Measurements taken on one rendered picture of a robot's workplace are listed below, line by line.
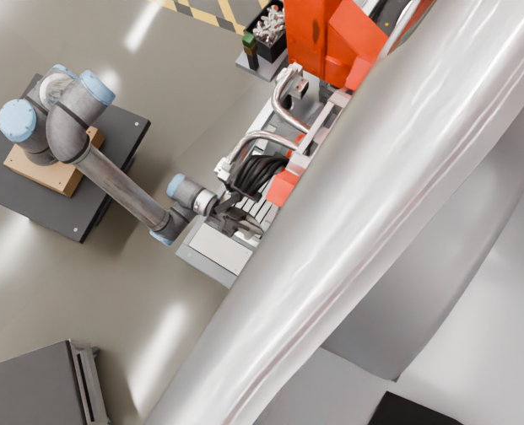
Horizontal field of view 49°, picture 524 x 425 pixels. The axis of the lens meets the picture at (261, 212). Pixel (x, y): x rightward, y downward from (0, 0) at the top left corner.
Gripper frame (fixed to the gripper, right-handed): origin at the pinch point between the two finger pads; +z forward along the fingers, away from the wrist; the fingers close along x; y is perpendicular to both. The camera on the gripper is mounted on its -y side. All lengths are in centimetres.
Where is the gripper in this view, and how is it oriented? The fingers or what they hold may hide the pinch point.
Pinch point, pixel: (262, 230)
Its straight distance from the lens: 191.8
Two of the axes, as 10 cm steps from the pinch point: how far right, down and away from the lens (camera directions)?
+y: -3.1, 7.8, 5.4
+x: -4.5, 3.8, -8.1
